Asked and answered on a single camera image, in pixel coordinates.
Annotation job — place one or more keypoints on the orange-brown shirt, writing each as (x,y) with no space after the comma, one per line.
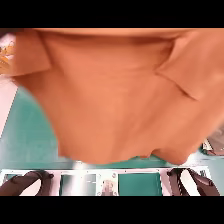
(116,96)

